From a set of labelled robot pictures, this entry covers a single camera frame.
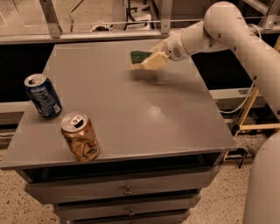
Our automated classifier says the grey drawer cabinet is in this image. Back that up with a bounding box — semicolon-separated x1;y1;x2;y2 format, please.
0;38;238;224

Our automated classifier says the green and yellow sponge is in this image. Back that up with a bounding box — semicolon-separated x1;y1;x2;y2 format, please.
130;51;151;69

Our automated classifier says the top drawer with knob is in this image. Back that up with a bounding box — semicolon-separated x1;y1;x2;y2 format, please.
25;166;219;204

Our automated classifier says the yellow wooden stand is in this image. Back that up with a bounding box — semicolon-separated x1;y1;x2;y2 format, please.
222;36;280;162

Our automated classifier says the middle drawer with knob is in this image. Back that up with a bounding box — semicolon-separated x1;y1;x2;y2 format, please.
54;193;201;221

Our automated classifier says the white cable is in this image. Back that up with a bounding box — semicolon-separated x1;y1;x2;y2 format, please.
219;24;263;115

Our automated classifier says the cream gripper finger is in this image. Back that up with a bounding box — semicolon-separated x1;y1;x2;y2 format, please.
141;52;168;70
150;39;167;53

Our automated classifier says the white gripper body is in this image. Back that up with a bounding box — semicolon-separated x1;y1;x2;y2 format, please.
164;30;189;61

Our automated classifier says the drawer with knob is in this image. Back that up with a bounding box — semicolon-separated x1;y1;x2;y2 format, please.
25;166;219;204
54;193;201;221

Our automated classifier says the bottom drawer front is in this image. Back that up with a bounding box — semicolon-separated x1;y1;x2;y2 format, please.
69;209;190;224

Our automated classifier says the blue soda can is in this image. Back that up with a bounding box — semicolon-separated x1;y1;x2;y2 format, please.
24;73;62;119

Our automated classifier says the metal railing frame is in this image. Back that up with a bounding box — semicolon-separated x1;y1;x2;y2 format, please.
0;0;280;46

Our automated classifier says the orange soda can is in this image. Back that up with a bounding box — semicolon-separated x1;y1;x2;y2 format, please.
61;111;99;162

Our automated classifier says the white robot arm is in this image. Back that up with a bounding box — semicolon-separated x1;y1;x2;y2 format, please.
141;1;280;224

